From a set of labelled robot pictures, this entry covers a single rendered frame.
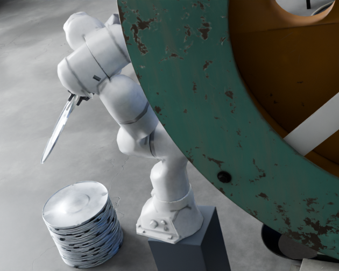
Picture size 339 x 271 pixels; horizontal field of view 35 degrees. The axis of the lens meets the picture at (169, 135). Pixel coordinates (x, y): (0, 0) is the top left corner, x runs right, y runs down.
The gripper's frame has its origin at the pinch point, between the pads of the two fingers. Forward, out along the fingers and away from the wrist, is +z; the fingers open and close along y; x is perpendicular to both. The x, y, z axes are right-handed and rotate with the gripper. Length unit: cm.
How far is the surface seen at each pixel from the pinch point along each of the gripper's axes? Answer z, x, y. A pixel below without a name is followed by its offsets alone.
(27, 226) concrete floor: 91, -22, -15
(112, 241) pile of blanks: 51, 5, -44
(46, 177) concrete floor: 91, -60, -16
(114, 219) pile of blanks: 45, -2, -41
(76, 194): 47, -8, -23
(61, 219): 51, 6, -20
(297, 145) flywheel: -79, 103, -19
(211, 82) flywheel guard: -80, 101, -3
